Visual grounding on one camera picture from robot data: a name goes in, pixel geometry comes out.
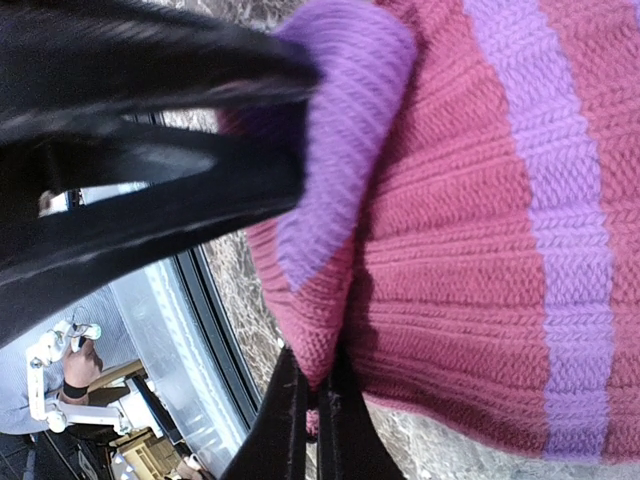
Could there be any white slotted cable duct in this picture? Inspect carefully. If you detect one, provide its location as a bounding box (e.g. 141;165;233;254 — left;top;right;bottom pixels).
111;254;259;477

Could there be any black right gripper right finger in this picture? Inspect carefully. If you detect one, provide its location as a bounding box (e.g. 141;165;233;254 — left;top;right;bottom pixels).
317;349;404;480

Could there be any person in blue shirt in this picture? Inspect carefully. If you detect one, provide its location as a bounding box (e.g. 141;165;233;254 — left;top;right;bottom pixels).
0;284;126;436

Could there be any white teleoperation handle device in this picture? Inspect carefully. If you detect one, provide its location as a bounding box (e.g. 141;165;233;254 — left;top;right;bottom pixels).
24;319;134;435

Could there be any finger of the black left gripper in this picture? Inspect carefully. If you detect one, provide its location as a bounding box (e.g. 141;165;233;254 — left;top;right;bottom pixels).
1;1;320;343

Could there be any maroon purple orange sock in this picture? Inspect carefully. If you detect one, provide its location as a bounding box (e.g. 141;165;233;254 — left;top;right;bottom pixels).
248;1;639;463

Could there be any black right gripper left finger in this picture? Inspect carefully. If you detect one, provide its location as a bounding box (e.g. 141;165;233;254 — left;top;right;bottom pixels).
221;347;308;480

